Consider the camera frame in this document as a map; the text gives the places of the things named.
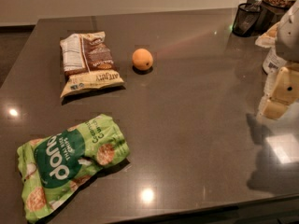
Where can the orange fruit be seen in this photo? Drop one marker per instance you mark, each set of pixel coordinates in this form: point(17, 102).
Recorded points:
point(142, 60)

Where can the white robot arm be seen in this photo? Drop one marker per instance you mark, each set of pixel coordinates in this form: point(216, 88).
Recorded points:
point(286, 45)

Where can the white labelled bottle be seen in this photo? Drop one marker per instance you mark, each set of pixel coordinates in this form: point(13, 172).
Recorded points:
point(272, 63)

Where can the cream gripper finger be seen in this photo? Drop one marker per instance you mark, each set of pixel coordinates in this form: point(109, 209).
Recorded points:
point(271, 109)
point(286, 87)

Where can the black mesh pen cup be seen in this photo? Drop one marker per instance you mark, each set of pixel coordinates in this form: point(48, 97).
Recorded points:
point(245, 19)

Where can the cream snack packet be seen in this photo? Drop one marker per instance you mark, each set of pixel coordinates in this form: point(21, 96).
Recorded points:
point(268, 39)

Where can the green rice chip bag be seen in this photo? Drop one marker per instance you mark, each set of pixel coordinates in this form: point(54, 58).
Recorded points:
point(54, 168)

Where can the brown and cream snack bag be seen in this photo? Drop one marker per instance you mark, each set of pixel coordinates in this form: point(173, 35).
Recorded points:
point(88, 64)

